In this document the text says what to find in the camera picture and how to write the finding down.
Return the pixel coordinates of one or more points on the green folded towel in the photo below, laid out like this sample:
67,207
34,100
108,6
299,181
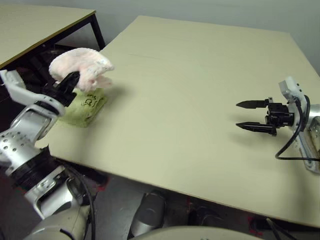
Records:
82,112

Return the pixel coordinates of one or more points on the robot right leg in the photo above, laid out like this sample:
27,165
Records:
207,217

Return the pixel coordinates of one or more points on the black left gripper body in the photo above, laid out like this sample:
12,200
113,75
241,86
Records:
58,92

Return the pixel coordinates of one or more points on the robot left leg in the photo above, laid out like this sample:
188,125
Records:
150,212

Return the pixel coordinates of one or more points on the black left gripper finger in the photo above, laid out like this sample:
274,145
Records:
72,80

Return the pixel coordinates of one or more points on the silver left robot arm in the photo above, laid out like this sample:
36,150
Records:
27,130

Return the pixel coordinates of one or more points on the side table with black frame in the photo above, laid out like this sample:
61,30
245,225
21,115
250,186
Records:
37,25

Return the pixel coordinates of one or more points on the grey robot torso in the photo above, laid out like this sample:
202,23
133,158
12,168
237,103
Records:
200,233

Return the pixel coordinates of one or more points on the pink towel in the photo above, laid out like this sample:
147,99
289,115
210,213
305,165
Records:
80,60

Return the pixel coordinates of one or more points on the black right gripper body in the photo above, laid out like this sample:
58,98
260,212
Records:
278,115

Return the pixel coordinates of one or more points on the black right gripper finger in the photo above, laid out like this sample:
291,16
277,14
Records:
257,127
252,104

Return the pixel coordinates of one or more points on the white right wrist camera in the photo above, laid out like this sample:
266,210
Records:
288,87

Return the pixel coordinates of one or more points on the robot leg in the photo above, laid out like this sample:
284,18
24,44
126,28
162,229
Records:
150,212
207,217

